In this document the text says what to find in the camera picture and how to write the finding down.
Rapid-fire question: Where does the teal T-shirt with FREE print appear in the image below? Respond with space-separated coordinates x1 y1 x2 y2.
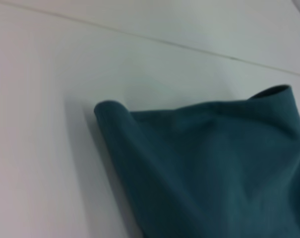
93 84 300 238

